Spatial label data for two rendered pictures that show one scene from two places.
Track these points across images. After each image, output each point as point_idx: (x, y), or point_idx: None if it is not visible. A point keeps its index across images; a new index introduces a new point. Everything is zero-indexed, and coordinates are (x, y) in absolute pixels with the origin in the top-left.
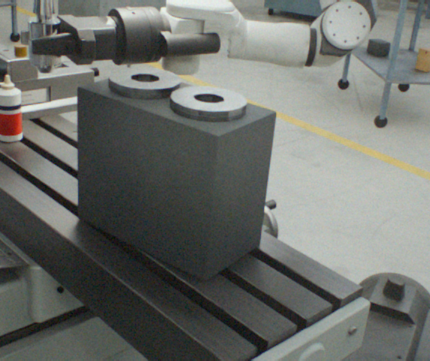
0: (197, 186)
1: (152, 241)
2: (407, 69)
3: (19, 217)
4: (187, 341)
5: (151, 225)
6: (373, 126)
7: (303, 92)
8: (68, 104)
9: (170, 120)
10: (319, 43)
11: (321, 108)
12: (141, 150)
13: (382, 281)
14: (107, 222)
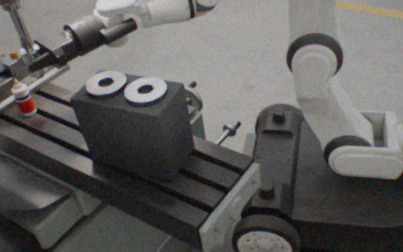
0: (154, 139)
1: (138, 167)
2: None
3: (58, 166)
4: (173, 219)
5: (135, 159)
6: None
7: None
8: (53, 74)
9: (129, 111)
10: (195, 6)
11: None
12: (118, 126)
13: (270, 113)
14: (109, 161)
